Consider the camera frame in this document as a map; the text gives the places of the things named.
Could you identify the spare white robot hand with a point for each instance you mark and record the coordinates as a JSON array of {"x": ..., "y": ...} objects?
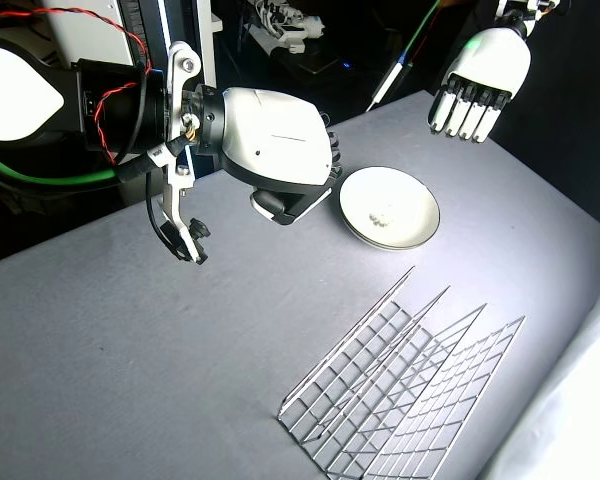
[{"x": 290, "y": 27}]

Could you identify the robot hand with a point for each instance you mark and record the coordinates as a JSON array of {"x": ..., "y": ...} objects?
[
  {"x": 275, "y": 140},
  {"x": 495, "y": 60}
]

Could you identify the white cloth sheet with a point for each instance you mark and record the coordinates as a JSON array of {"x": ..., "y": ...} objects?
[{"x": 570, "y": 410}]

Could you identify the grey table cloth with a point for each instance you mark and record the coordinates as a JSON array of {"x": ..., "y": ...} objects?
[{"x": 130, "y": 350}]

